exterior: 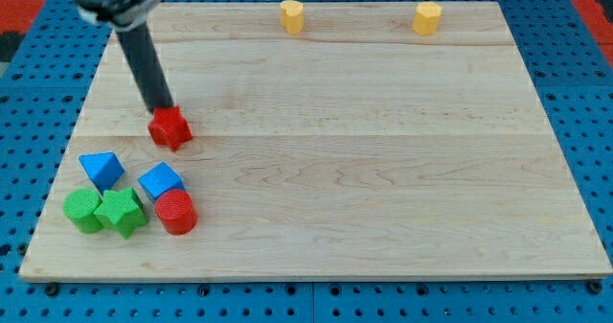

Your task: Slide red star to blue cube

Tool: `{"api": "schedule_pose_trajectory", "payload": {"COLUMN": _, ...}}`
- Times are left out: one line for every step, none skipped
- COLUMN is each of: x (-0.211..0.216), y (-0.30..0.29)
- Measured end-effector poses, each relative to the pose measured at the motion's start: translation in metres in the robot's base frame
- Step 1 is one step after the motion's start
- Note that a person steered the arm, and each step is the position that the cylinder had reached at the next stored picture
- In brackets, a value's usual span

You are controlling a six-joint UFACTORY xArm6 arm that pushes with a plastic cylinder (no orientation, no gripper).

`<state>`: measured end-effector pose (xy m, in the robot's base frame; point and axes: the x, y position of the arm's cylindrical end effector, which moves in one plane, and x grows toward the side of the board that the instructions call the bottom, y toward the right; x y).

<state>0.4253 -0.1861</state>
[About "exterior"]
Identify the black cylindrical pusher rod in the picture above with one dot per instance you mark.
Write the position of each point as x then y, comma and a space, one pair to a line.
145, 66

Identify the red star block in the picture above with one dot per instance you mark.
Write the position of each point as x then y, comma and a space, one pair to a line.
169, 128

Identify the blue cube block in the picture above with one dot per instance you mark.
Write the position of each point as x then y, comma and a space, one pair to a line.
160, 179

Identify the green star block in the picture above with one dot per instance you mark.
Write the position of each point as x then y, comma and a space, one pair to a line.
121, 211

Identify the blue triangular prism block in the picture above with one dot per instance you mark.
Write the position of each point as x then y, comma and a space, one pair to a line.
104, 169

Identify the yellow heart block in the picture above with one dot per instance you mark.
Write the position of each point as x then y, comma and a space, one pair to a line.
292, 16

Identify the red cylinder block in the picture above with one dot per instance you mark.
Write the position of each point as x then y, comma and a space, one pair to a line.
175, 209

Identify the green cylinder block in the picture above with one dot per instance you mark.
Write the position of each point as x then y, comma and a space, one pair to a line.
80, 206

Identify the wooden board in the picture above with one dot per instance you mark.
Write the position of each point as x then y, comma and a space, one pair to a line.
355, 150

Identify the yellow hexagon block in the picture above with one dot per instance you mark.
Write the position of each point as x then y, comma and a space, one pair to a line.
427, 18

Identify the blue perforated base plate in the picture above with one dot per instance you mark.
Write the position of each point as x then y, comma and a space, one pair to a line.
45, 86

